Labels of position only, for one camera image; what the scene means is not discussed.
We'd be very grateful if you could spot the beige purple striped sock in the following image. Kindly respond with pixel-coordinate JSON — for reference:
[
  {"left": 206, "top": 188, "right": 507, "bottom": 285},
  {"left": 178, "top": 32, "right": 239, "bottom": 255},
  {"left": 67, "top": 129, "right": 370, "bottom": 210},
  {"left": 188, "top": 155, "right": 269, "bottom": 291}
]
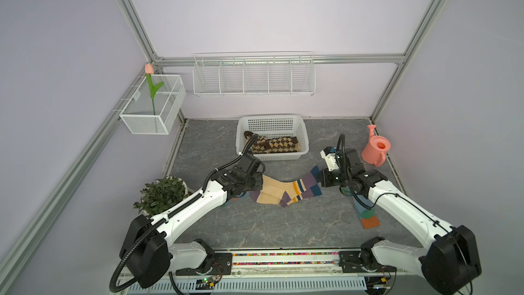
[{"left": 250, "top": 166, "right": 322, "bottom": 208}]

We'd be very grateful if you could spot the dark brown argyle sock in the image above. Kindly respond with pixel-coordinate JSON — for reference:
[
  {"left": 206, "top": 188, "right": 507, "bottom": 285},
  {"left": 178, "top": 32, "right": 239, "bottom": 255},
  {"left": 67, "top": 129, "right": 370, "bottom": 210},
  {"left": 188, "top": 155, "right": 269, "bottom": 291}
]
[{"left": 243, "top": 130, "right": 299, "bottom": 152}]

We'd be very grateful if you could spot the blue green orange sock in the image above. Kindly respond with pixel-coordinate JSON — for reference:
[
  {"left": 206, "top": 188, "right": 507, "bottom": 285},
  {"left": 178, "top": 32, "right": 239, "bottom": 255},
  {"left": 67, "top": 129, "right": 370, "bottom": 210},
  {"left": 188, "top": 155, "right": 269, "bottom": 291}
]
[{"left": 221, "top": 197, "right": 244, "bottom": 208}]

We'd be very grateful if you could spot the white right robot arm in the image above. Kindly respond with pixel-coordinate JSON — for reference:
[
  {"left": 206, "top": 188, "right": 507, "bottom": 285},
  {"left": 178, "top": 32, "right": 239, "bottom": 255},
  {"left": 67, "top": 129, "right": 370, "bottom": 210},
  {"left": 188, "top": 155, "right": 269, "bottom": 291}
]
[{"left": 319, "top": 147, "right": 482, "bottom": 294}]

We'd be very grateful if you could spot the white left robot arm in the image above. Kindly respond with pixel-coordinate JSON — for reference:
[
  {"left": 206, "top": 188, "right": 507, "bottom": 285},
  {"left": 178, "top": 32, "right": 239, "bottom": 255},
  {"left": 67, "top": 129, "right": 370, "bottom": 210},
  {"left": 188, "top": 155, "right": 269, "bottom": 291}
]
[{"left": 109, "top": 134, "right": 265, "bottom": 293}]

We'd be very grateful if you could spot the pink watering can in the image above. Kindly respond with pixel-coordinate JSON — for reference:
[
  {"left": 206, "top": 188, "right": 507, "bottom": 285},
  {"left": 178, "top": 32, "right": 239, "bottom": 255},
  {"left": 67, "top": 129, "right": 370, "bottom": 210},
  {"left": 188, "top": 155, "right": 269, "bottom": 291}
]
[{"left": 362, "top": 125, "right": 391, "bottom": 167}]

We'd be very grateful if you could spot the white plastic perforated basket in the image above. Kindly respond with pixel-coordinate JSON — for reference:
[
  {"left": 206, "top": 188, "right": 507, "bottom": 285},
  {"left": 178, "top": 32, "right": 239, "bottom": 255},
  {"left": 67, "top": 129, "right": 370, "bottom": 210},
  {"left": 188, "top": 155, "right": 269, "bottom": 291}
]
[{"left": 236, "top": 115, "right": 309, "bottom": 161}]

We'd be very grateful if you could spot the green potted plant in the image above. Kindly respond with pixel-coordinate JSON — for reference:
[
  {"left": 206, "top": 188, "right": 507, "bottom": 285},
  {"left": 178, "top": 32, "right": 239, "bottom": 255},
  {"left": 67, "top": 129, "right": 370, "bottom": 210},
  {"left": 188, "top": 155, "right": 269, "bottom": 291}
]
[{"left": 133, "top": 176, "right": 194, "bottom": 217}]

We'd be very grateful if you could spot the pink artificial tulip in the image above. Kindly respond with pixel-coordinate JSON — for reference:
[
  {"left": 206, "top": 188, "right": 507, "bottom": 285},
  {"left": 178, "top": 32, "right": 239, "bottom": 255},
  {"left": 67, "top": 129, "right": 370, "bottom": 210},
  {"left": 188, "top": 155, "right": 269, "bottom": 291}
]
[{"left": 145, "top": 63, "right": 164, "bottom": 115}]

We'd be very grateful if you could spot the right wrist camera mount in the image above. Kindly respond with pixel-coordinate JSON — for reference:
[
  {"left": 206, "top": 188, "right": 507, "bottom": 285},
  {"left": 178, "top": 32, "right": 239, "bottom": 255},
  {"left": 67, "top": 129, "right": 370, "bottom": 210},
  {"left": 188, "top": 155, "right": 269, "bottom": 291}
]
[{"left": 321, "top": 146, "right": 340, "bottom": 172}]

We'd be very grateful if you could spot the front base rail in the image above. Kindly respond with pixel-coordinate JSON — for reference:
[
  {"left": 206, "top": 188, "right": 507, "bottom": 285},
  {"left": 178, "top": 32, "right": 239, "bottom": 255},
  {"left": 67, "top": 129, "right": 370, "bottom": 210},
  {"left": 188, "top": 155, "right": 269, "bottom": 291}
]
[{"left": 118, "top": 245, "right": 459, "bottom": 277}]

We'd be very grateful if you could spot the white wire wall shelf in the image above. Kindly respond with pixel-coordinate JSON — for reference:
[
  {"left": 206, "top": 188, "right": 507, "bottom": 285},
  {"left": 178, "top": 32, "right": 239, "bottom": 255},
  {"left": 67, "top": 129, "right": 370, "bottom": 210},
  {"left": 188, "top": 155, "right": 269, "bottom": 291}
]
[{"left": 192, "top": 51, "right": 316, "bottom": 96}]

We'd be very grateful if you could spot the white wire wall basket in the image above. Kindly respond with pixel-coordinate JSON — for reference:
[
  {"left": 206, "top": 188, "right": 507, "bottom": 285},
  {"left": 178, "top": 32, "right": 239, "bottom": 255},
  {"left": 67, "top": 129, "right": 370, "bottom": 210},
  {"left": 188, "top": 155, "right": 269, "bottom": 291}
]
[{"left": 120, "top": 75, "right": 186, "bottom": 135}]

